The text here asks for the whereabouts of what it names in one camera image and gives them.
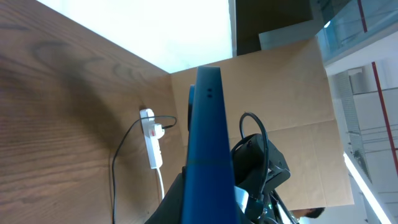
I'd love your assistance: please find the black charging cable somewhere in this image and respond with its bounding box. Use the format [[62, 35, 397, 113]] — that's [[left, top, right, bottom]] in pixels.
[[111, 115, 178, 224]]

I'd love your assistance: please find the blue Galaxy smartphone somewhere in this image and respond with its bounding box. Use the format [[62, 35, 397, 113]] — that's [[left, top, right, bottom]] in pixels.
[[181, 66, 239, 223]]

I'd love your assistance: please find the white power strip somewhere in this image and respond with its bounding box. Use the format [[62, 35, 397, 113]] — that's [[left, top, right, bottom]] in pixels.
[[140, 109, 165, 169]]

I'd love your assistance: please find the brown cardboard panel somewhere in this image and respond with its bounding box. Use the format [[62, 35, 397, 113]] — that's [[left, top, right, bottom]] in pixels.
[[170, 37, 355, 211]]

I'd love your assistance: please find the white power strip cord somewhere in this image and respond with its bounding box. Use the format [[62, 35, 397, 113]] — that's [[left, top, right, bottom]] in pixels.
[[155, 167, 165, 200]]

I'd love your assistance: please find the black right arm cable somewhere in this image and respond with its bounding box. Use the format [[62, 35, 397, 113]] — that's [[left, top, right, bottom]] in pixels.
[[230, 111, 299, 224]]

